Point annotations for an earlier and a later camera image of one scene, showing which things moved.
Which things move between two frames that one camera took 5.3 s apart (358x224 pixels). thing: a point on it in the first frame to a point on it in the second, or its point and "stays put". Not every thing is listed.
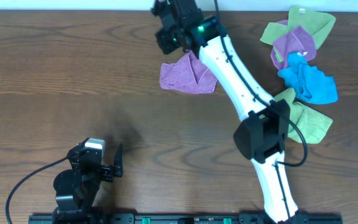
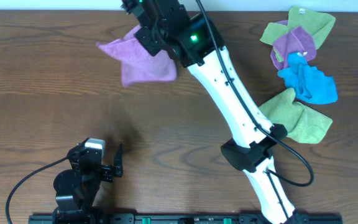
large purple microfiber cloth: x=188 y=74 to x=138 y=65
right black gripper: x=165 y=42 to x=128 y=5
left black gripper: x=109 y=169 stays put
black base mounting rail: x=185 y=218 stays put
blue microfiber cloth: x=310 y=84 stays put
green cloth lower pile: x=314 y=125 stays put
